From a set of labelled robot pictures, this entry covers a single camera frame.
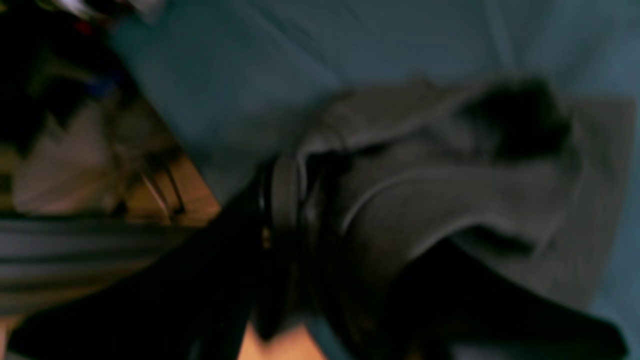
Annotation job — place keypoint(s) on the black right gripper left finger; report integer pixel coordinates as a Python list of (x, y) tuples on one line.
[(109, 290)]

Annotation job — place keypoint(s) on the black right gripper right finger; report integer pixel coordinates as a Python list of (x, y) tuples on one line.
[(466, 257)]

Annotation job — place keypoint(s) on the dark grey T-shirt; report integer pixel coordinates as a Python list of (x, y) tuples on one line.
[(518, 118)]

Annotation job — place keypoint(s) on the blue table cloth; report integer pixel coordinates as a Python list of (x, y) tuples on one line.
[(227, 75)]

